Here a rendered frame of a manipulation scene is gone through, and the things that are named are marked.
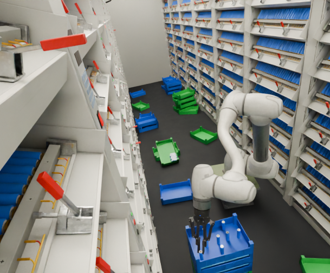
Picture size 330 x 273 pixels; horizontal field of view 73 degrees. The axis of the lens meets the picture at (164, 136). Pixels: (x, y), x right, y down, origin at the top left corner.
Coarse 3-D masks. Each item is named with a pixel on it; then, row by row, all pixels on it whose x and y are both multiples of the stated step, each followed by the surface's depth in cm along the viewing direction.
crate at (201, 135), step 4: (200, 128) 303; (192, 132) 298; (196, 132) 303; (200, 132) 304; (204, 132) 302; (208, 132) 296; (192, 136) 295; (196, 136) 287; (200, 136) 294; (204, 136) 293; (208, 136) 291; (212, 136) 290; (216, 136) 283; (200, 140) 283; (204, 140) 276; (208, 140) 276; (212, 140) 281
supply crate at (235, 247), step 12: (216, 228) 129; (228, 228) 128; (240, 228) 124; (192, 240) 125; (216, 240) 122; (240, 240) 120; (192, 252) 116; (204, 252) 118; (216, 252) 117; (228, 252) 116; (240, 252) 111; (252, 252) 113; (204, 264) 111
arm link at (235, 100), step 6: (234, 90) 136; (228, 96) 133; (234, 96) 131; (240, 96) 128; (228, 102) 130; (234, 102) 128; (240, 102) 127; (222, 108) 130; (234, 108) 128; (240, 108) 127; (240, 114) 131
